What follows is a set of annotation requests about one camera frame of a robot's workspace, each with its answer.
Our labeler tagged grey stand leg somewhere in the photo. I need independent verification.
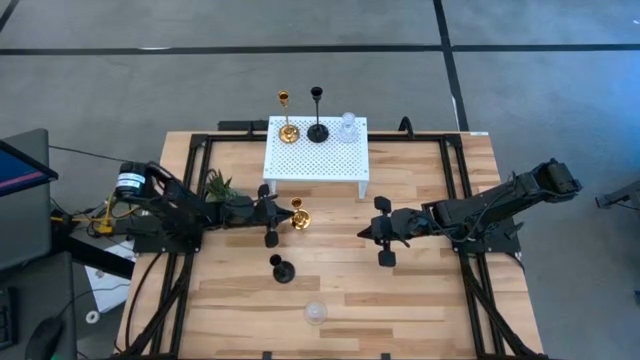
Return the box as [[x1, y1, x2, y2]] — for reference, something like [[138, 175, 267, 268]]
[[594, 179, 640, 211]]

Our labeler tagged yellow cable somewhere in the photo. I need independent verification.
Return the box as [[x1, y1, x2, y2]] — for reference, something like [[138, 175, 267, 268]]
[[49, 192, 146, 236]]

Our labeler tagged black keyboard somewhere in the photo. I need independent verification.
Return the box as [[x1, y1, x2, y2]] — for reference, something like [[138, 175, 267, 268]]
[[0, 287, 19, 351]]

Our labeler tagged black candlestick holder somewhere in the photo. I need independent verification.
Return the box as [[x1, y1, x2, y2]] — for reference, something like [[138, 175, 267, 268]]
[[268, 253, 297, 285], [306, 86, 330, 144]]

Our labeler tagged gold candlestick holder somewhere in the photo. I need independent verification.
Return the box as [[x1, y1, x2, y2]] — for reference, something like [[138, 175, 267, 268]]
[[289, 196, 312, 232], [277, 89, 301, 145]]

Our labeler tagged black computer mouse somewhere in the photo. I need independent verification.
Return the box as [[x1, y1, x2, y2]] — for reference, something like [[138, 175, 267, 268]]
[[24, 315, 66, 360]]

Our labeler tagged white paper sheet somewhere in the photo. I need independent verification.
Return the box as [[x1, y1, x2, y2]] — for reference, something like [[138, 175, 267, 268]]
[[83, 239, 139, 315]]

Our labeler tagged clear ribbed glass candle holder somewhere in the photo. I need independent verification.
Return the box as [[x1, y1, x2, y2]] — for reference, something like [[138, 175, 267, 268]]
[[335, 111, 360, 145], [303, 300, 329, 326]]

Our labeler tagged white perforated metal shelf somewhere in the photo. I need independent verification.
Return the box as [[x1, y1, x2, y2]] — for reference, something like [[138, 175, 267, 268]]
[[262, 115, 371, 200]]

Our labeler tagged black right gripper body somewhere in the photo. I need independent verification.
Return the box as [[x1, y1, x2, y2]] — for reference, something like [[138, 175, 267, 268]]
[[375, 197, 436, 269]]

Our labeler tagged potted succulent plant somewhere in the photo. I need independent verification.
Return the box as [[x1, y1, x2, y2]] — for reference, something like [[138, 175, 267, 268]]
[[203, 168, 241, 204]]

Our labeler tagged dark monitor with blue screen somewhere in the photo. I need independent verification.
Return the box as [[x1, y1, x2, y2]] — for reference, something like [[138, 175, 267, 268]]
[[0, 128, 60, 274]]

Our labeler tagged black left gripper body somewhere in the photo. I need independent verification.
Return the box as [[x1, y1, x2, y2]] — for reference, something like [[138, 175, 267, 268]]
[[221, 184, 280, 249]]

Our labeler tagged black metal table frame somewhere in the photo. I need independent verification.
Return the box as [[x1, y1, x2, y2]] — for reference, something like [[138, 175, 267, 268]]
[[119, 130, 549, 360]]

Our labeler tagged dark grey desk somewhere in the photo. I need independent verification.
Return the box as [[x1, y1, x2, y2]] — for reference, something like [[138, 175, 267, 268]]
[[0, 249, 77, 360]]

